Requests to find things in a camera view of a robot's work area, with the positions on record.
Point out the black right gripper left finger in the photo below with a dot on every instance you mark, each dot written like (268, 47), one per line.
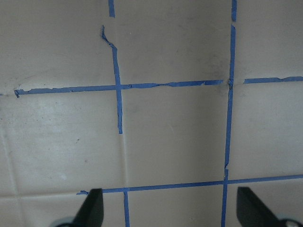
(91, 213)

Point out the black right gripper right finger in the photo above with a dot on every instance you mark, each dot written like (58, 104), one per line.
(252, 212)

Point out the brown paper table cover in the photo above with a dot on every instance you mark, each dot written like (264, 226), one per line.
(167, 105)

